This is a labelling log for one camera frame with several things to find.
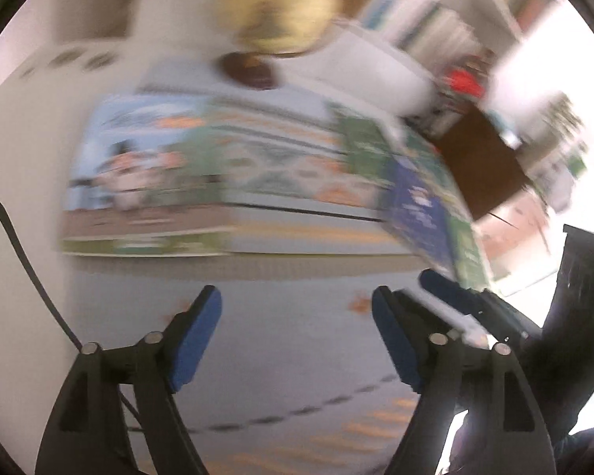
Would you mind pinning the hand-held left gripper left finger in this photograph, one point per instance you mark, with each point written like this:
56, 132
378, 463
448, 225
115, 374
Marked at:
198, 336

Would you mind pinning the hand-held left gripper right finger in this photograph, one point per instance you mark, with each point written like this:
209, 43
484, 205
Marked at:
396, 341

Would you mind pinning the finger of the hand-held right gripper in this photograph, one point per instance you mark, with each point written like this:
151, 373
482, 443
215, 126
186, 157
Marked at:
455, 289

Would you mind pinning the blue eagle cover book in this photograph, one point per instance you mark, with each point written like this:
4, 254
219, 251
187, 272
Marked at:
420, 208

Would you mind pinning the green beetle cover book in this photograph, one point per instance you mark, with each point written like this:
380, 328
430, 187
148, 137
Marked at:
361, 143

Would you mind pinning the pale blue two-figure book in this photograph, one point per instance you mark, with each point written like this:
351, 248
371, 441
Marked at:
143, 158

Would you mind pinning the blue patterned table mat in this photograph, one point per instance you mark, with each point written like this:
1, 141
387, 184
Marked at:
277, 316

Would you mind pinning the green ladybird cover book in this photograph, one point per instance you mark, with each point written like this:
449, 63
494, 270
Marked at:
143, 246

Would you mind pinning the brown wooden cabinet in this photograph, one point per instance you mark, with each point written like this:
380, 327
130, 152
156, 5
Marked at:
480, 163

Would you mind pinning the green potted plant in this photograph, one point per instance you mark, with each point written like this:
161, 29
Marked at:
569, 133

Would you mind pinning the red flower fan ornament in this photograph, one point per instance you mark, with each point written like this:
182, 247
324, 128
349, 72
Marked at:
465, 81

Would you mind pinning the row of white spines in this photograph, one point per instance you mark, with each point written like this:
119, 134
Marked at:
425, 20

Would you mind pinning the yellow globe on wooden stand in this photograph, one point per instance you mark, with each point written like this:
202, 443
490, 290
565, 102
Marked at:
277, 5

